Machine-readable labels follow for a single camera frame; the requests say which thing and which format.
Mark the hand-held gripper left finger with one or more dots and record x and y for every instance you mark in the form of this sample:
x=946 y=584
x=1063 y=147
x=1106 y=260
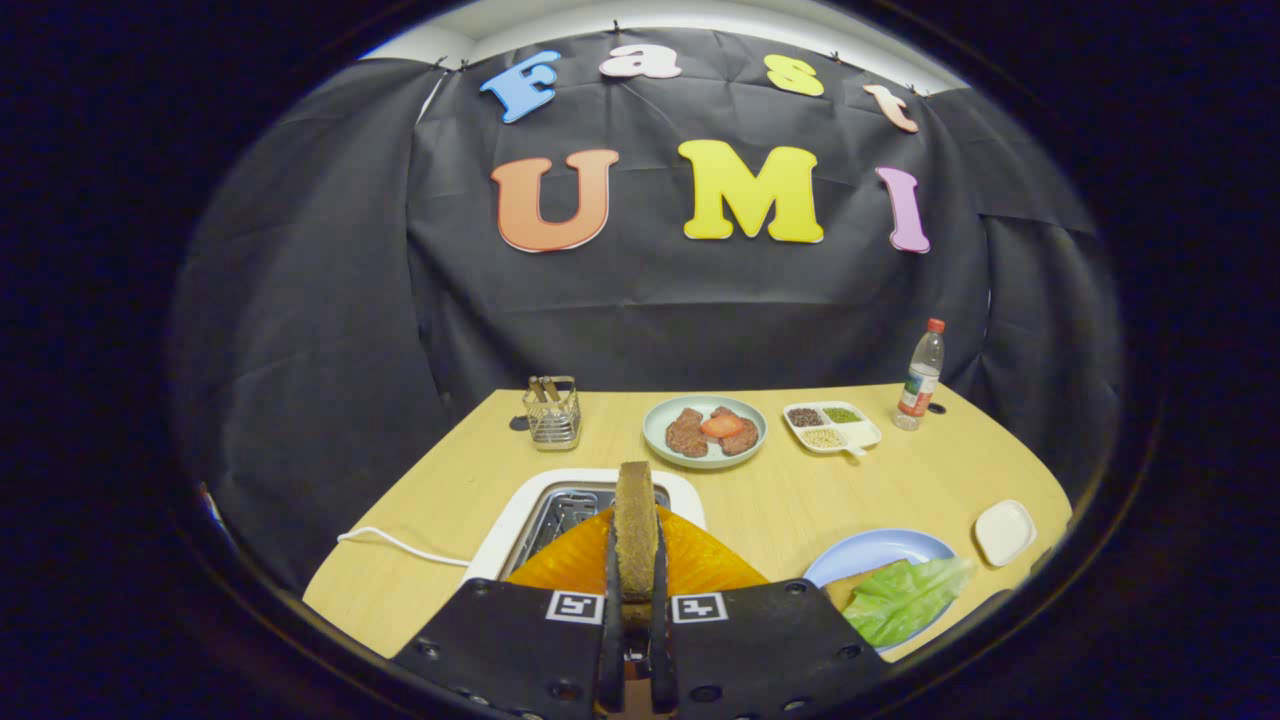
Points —
x=612 y=640

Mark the blue plate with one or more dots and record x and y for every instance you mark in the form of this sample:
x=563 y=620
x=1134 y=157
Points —
x=870 y=550

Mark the red tomato slice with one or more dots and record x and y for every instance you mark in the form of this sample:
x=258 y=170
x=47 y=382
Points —
x=721 y=426

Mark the brown meat piece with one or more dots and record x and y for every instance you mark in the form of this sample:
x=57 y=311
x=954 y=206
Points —
x=742 y=440
x=686 y=435

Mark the white plate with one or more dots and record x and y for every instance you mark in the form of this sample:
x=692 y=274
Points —
x=1005 y=533

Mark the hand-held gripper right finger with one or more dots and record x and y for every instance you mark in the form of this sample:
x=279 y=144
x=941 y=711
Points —
x=660 y=650

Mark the green lettuce leaf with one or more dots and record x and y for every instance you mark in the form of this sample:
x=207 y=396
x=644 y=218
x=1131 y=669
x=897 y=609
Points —
x=900 y=600

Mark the white toaster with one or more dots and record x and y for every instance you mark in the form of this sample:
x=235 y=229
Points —
x=555 y=515

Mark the white divided condiment dish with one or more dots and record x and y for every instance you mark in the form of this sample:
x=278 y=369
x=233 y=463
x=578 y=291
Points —
x=860 y=432

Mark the brown bread slice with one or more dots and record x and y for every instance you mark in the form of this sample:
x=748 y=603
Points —
x=636 y=530

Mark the black backdrop cloth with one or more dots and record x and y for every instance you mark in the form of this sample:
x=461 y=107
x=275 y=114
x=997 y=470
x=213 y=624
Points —
x=650 y=320

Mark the clear bottle with red cap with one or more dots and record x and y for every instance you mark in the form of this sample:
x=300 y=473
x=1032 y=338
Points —
x=920 y=385

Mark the pale green plate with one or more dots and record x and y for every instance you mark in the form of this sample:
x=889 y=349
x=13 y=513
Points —
x=705 y=462

